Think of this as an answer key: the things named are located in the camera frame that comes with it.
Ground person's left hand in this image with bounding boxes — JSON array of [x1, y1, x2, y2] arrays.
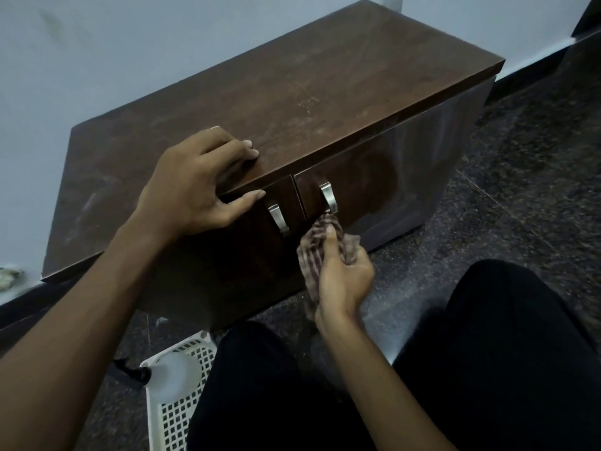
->
[[126, 125, 267, 240]]

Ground person's right hand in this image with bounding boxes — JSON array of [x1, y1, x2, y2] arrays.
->
[[313, 224, 376, 334]]

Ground striped brown cleaning cloth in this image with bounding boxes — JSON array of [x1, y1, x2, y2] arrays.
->
[[296, 212, 362, 320]]

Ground white spray bottle black trigger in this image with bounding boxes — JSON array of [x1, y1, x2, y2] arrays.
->
[[110, 351, 203, 405]]

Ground person's right forearm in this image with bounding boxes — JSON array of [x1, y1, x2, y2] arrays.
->
[[324, 314, 459, 451]]

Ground person's left forearm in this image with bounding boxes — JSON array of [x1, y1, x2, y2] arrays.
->
[[0, 215, 160, 451]]

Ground person's black trousers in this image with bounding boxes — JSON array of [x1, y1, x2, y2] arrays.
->
[[185, 259, 601, 451]]

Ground dark wooden table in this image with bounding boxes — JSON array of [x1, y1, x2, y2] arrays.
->
[[41, 0, 506, 285]]

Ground white plaster lump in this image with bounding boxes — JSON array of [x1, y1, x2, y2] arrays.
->
[[0, 266, 25, 293]]

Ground white plastic lattice basket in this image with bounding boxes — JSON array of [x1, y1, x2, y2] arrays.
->
[[139, 329, 218, 451]]

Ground curved metal door handle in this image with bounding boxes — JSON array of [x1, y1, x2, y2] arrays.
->
[[267, 204, 291, 238], [319, 181, 339, 215]]

